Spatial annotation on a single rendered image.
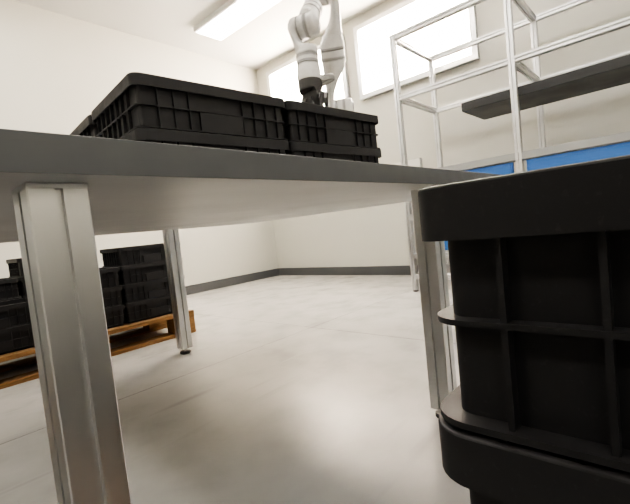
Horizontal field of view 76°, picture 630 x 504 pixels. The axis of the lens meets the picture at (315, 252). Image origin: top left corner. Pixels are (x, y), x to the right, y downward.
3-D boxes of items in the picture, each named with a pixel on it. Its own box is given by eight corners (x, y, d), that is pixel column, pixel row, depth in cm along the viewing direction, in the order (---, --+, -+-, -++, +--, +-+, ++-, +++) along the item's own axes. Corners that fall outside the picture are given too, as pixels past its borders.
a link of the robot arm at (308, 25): (314, 14, 120) (322, -3, 129) (287, 22, 123) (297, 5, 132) (321, 37, 125) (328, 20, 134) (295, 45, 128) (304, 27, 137)
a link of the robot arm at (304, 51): (288, 65, 126) (314, 57, 123) (282, 15, 125) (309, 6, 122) (297, 72, 133) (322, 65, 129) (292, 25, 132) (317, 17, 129)
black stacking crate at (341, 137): (292, 144, 107) (287, 101, 107) (233, 165, 129) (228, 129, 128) (383, 152, 134) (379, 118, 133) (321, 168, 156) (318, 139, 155)
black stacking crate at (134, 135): (236, 200, 130) (231, 162, 129) (296, 186, 108) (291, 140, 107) (101, 204, 102) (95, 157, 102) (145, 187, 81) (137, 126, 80)
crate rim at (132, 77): (228, 135, 128) (227, 128, 128) (288, 108, 106) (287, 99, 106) (90, 122, 101) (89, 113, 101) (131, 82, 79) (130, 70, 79)
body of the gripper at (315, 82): (292, 82, 128) (295, 111, 129) (308, 72, 122) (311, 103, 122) (310, 85, 133) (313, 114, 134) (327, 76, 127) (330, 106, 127)
